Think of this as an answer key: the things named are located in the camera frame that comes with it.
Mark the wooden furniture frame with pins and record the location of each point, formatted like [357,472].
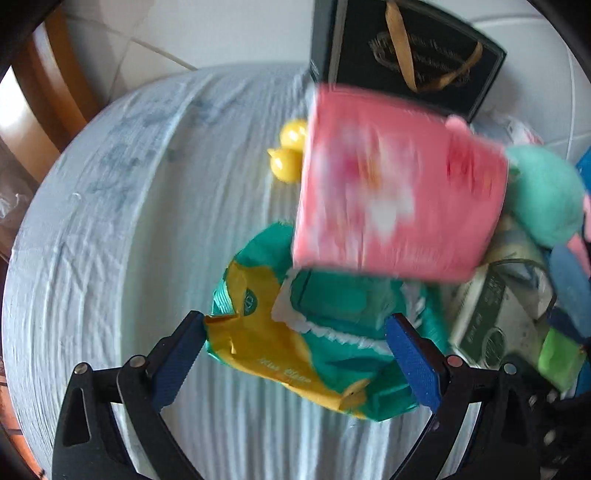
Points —
[51,83]

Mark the pink plush toy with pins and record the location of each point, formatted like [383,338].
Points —
[582,240]

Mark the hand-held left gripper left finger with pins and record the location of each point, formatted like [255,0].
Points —
[178,364]

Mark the pink flowered packet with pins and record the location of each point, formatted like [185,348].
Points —
[392,184]

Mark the yellow plastic toy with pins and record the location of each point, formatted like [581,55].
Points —
[287,161]

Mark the white and green packet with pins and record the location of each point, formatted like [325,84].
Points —
[489,304]

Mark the green and yellow snack bag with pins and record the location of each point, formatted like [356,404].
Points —
[341,341]

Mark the black gift box gold ribbon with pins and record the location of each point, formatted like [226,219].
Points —
[369,41]

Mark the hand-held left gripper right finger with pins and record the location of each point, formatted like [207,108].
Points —
[415,364]

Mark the teal plush toy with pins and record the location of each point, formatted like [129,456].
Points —
[545,194]

